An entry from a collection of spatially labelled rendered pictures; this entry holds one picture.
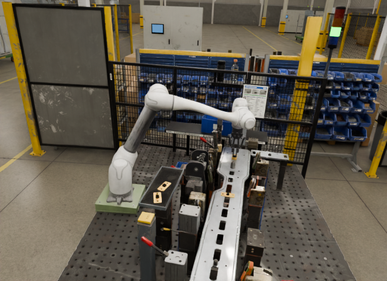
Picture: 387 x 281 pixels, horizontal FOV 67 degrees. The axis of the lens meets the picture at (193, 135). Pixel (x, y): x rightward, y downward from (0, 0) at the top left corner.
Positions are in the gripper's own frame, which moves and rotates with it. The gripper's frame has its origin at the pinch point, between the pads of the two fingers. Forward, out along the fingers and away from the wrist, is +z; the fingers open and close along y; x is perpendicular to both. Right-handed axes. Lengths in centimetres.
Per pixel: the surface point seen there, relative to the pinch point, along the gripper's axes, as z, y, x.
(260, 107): -18, 16, 55
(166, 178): -10, -34, -62
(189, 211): -5, -17, -81
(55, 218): 106, -174, 8
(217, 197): 6, -6, -50
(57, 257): 106, -141, -36
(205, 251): 6, -5, -94
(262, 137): 3.2, 20.4, 39.6
